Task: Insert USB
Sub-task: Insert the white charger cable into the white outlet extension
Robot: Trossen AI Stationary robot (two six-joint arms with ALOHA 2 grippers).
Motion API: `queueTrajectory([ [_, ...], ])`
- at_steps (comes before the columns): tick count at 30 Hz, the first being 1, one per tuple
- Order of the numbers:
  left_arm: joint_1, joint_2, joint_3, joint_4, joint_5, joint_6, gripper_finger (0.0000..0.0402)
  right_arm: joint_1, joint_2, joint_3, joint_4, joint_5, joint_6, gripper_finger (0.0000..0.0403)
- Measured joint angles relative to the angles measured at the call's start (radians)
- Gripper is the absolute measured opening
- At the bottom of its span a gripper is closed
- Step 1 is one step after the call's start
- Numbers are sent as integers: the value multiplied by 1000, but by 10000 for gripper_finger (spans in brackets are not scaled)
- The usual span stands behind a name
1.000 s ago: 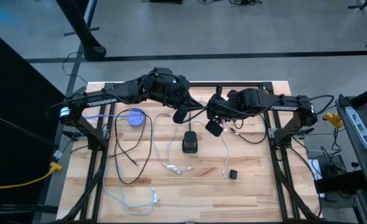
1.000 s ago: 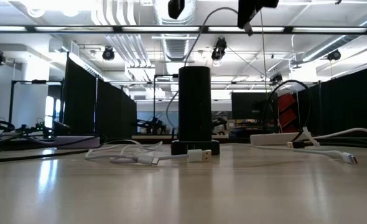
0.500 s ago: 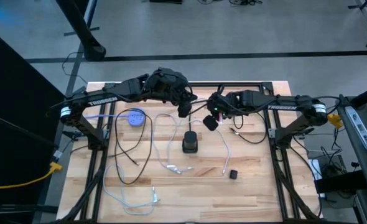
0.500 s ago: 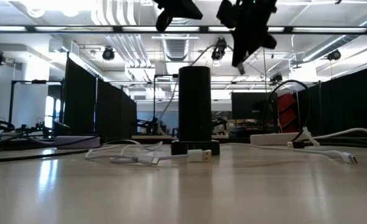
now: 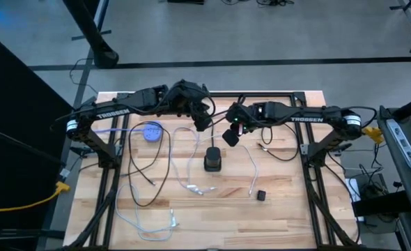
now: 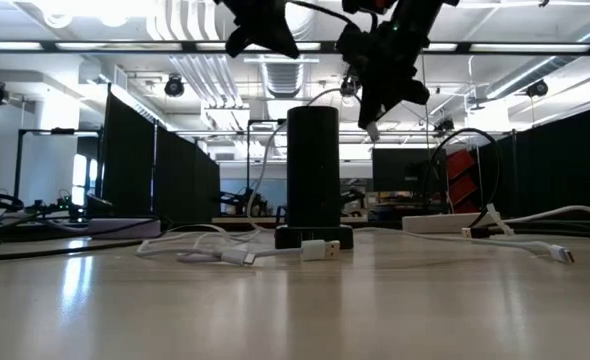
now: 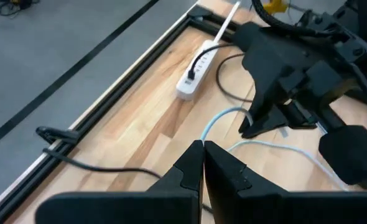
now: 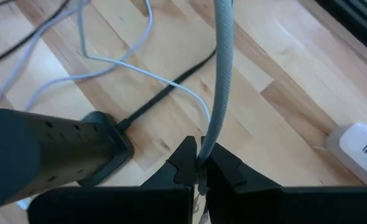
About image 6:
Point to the black metal rack frame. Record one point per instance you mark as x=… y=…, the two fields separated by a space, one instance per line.
x=55 y=131

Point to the white power strip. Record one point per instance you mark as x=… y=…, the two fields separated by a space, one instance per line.
x=440 y=223

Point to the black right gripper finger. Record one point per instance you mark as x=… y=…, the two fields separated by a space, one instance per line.
x=384 y=106
x=367 y=112

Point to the silver ventilation duct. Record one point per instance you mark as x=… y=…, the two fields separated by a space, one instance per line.
x=282 y=80

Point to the black curtain panel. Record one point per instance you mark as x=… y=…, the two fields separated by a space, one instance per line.
x=130 y=165
x=550 y=165

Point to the black tower power strip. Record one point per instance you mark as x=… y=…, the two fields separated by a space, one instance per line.
x=312 y=165

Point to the lavender round power hub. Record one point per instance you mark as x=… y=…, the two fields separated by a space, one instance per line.
x=125 y=229

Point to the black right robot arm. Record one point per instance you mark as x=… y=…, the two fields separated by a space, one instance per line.
x=420 y=15

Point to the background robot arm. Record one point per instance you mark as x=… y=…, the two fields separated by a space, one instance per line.
x=240 y=202

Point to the green electronics board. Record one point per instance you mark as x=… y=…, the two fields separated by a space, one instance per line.
x=65 y=205

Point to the LED light bar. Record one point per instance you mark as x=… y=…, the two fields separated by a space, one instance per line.
x=125 y=46

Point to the red storage bin shelf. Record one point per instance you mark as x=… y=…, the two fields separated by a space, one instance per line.
x=462 y=187

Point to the black aluminium table frame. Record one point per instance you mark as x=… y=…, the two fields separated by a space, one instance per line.
x=245 y=227

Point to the black monitor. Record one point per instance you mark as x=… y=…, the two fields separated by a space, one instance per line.
x=405 y=170

